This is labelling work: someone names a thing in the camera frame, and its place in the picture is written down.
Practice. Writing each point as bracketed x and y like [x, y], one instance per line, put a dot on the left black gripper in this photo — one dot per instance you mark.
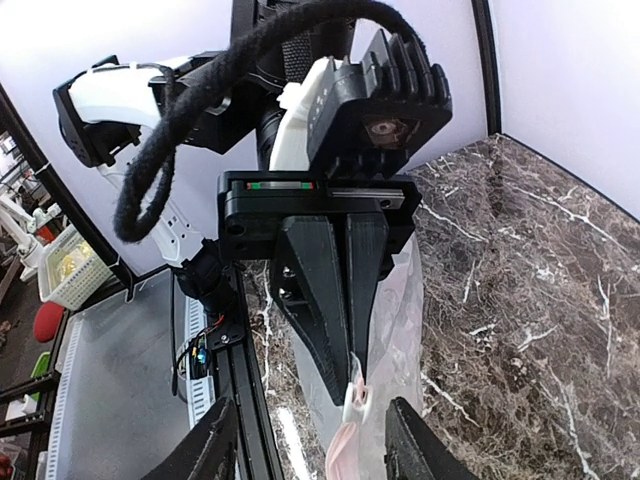
[306, 276]

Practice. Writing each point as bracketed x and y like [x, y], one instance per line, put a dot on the right black frame post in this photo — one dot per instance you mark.
[489, 64]

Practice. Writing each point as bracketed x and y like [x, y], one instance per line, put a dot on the black frame post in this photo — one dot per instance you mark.
[489, 64]
[47, 174]

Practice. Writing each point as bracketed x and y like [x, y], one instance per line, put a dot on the white slotted cable duct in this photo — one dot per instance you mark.
[115, 415]

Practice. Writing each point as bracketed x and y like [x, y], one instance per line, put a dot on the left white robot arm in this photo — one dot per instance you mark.
[128, 120]

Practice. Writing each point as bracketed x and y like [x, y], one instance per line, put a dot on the red round object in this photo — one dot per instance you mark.
[47, 321]

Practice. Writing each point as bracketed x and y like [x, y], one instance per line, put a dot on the left black frame post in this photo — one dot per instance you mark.
[47, 174]

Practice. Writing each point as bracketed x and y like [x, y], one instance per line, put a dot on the clear dotted zip bag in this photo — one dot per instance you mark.
[353, 436]

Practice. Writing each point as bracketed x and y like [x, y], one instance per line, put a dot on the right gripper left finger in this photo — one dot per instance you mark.
[208, 451]

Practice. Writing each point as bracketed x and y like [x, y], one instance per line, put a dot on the white mesh basket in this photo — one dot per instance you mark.
[70, 271]

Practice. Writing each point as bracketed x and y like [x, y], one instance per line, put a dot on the black front table rail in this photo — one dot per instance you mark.
[236, 376]

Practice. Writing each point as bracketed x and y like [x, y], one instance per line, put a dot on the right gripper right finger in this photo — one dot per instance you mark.
[413, 451]

